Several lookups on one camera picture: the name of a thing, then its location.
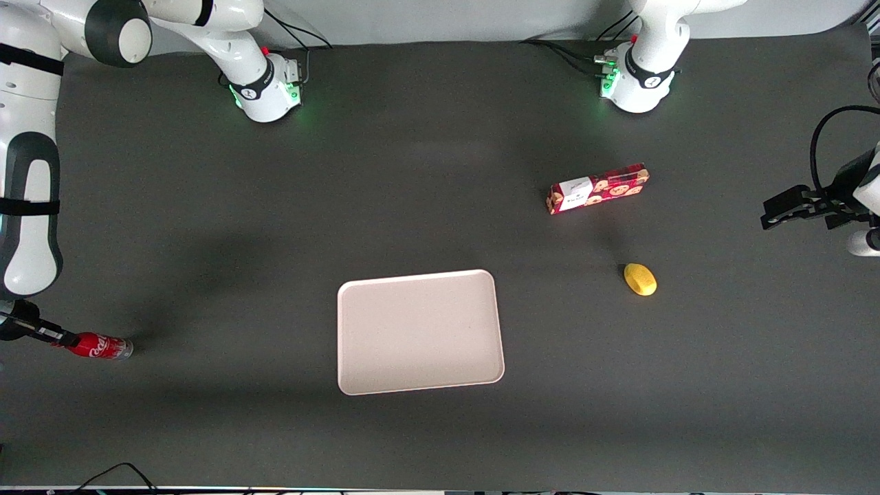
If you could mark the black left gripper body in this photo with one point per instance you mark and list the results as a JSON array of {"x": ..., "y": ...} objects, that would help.
[{"x": 843, "y": 183}]

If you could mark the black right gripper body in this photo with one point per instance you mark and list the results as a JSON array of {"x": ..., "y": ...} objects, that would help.
[{"x": 20, "y": 323}]

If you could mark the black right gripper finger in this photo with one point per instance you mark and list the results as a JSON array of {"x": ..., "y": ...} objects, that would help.
[{"x": 58, "y": 337}]

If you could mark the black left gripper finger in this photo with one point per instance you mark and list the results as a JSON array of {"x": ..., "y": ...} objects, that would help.
[
  {"x": 795, "y": 198},
  {"x": 787, "y": 216}
]

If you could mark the red coke bottle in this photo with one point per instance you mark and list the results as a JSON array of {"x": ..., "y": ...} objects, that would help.
[{"x": 100, "y": 346}]

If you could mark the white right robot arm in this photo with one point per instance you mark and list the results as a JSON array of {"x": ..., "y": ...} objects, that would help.
[{"x": 27, "y": 103}]

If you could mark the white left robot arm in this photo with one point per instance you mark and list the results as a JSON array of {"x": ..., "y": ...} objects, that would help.
[{"x": 653, "y": 41}]

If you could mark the white rectangular plastic tray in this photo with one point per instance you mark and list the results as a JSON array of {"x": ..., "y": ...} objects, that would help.
[{"x": 419, "y": 333}]

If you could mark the yellow lemon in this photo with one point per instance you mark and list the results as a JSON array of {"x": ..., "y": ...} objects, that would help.
[{"x": 641, "y": 280}]

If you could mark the red cookie box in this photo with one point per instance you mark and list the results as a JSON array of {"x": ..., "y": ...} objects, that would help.
[{"x": 605, "y": 187}]

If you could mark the dark grey table mat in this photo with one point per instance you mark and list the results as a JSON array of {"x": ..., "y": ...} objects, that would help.
[{"x": 440, "y": 172}]

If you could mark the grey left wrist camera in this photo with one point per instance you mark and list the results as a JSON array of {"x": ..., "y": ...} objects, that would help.
[{"x": 865, "y": 243}]

